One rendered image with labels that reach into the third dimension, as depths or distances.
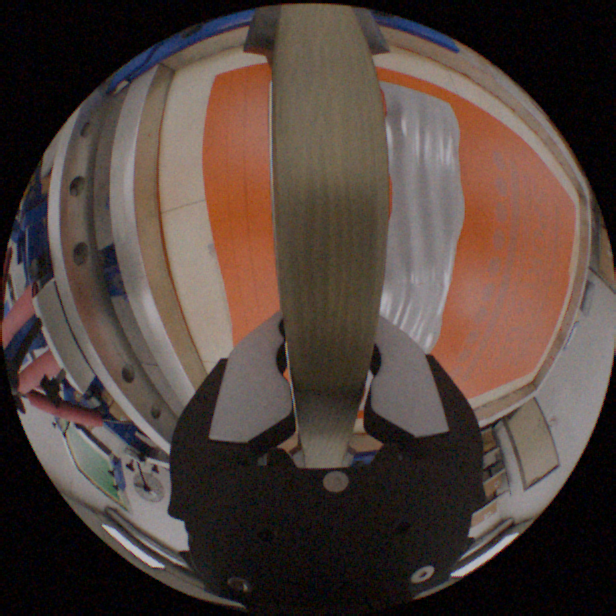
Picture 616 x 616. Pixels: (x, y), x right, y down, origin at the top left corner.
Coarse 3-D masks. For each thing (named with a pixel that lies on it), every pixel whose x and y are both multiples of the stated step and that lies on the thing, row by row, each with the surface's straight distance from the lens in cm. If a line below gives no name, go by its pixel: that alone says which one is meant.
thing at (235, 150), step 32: (256, 64) 22; (224, 96) 20; (256, 96) 19; (384, 96) 19; (448, 96) 24; (224, 128) 18; (256, 128) 17; (480, 128) 25; (224, 160) 17; (256, 160) 16; (480, 160) 22; (512, 160) 28; (224, 192) 17; (256, 192) 16; (480, 192) 22; (224, 224) 17; (256, 224) 16; (480, 224) 22; (224, 256) 18; (256, 256) 17; (480, 256) 22
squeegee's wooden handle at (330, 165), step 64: (320, 64) 7; (320, 128) 5; (384, 128) 6; (320, 192) 5; (384, 192) 5; (320, 256) 5; (384, 256) 6; (320, 320) 6; (320, 384) 8; (320, 448) 13
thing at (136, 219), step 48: (192, 48) 25; (432, 48) 26; (144, 96) 23; (144, 144) 20; (144, 192) 19; (144, 240) 18; (144, 288) 19; (576, 288) 60; (144, 336) 23; (192, 384) 24; (528, 384) 65
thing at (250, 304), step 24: (240, 288) 18; (264, 288) 17; (456, 288) 21; (480, 288) 24; (240, 312) 19; (264, 312) 19; (456, 312) 23; (552, 312) 48; (240, 336) 21; (456, 336) 25; (528, 360) 50; (456, 384) 33; (480, 384) 39
